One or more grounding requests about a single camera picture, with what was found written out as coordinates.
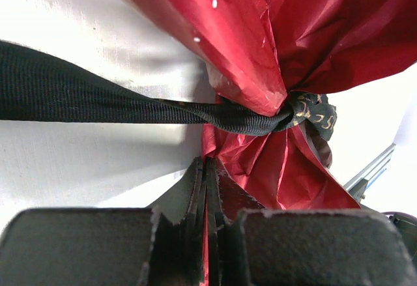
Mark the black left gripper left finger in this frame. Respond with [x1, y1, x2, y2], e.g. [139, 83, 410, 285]
[1, 158, 205, 285]

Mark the red flower bouquet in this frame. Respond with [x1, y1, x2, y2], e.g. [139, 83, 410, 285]
[107, 0, 417, 286]

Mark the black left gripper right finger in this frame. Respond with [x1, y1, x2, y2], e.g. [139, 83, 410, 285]
[205, 158, 416, 285]

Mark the aluminium frame rail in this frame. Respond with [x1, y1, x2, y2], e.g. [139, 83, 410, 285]
[343, 143, 396, 203]

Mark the black ribbon gold lettering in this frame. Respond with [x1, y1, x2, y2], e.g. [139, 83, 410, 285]
[1, 42, 337, 140]

